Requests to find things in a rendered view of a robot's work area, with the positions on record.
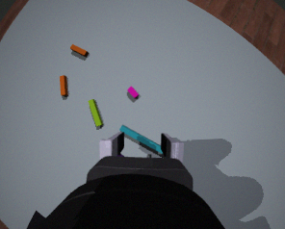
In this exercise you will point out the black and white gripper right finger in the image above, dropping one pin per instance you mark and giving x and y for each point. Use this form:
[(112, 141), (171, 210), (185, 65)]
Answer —
[(172, 148)]

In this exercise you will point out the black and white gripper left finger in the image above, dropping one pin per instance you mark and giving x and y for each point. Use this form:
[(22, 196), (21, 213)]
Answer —
[(111, 146)]

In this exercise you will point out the turquoise rod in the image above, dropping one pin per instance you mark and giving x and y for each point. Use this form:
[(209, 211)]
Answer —
[(141, 138)]

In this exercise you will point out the orange rectangular rod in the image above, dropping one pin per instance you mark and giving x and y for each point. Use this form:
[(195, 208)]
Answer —
[(63, 83), (79, 50)]

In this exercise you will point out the lime green rod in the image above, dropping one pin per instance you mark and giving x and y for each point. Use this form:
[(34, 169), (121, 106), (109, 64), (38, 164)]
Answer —
[(95, 113)]

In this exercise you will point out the magenta rod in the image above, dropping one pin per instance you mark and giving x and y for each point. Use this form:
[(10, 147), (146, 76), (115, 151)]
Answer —
[(133, 92)]

